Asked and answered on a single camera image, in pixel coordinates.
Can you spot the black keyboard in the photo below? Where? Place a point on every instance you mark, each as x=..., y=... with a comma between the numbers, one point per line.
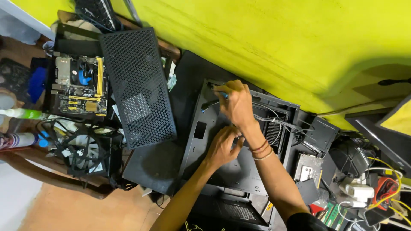
x=96, y=12

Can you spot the white bladed case fan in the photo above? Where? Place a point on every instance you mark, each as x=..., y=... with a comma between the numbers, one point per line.
x=88, y=154

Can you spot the person's right hand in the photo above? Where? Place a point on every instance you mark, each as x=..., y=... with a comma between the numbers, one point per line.
x=239, y=107

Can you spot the blue cloth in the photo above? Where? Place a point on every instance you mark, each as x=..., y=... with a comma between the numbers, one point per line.
x=37, y=83

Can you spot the small black flat drive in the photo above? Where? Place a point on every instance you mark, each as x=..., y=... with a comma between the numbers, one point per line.
x=307, y=192

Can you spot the black mesh side panel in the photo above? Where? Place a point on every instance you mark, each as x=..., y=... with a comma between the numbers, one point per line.
x=138, y=86

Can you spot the red and black tool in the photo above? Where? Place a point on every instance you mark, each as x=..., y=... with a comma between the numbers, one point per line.
x=385, y=189

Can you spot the person's left hand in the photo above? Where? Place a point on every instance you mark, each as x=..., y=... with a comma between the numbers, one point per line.
x=221, y=149

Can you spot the silver metal drive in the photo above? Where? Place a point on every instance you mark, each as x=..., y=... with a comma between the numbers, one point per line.
x=308, y=168

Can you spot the white charger adapter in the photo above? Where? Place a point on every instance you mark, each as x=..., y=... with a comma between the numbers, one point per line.
x=359, y=192

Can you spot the black drive box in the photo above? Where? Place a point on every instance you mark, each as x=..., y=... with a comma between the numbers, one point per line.
x=321, y=134

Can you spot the green memory sticks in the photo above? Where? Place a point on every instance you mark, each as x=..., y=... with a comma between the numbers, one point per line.
x=334, y=215

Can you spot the black phone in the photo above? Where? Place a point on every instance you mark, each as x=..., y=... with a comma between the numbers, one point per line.
x=379, y=216

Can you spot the black flat panel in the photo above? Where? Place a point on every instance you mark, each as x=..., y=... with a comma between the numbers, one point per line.
x=154, y=163

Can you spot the black and yellow motherboard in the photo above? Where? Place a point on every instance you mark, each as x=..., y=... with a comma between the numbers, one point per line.
x=80, y=86

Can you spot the black computer case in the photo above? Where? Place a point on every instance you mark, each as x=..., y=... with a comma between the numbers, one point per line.
x=231, y=173

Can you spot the white power strip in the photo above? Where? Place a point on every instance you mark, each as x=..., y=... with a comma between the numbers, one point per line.
x=348, y=187

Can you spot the white and green bottle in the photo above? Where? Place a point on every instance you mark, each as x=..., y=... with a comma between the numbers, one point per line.
x=22, y=114

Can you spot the person's right fingers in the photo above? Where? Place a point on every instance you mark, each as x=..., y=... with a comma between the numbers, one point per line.
x=232, y=88

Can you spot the black sleeve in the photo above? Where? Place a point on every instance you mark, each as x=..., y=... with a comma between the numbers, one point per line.
x=305, y=224

